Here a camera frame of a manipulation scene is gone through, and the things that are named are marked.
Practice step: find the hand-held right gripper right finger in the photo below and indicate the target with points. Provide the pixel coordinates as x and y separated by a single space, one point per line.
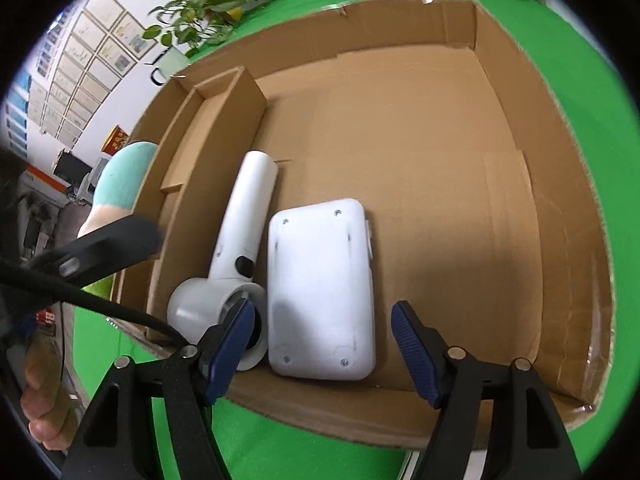
415 355

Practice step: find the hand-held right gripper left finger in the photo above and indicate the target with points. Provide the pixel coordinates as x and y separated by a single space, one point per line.
230 350

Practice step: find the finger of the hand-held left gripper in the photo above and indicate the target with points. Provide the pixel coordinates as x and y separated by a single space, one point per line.
110 247

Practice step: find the pastel plush toy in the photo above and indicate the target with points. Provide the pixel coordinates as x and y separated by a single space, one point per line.
120 180

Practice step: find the long brown cardboard box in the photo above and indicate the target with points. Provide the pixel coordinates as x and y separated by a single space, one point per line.
200 200

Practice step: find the white device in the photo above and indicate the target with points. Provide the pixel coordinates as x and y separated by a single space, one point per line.
320 285

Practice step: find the white hair dryer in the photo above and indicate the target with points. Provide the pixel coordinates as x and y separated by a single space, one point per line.
245 210

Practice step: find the large cardboard box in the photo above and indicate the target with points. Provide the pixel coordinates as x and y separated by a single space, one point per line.
425 185

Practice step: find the person's left hand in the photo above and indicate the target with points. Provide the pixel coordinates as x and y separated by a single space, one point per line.
47 400

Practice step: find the black monitor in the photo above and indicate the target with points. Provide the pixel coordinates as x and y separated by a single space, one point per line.
70 165

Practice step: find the red paper cup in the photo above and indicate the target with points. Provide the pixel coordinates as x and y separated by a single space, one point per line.
115 140

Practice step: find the green tablecloth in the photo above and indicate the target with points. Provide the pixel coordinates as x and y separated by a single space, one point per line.
590 85

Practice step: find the wall of framed certificates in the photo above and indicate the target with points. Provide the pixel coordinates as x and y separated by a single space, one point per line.
80 85

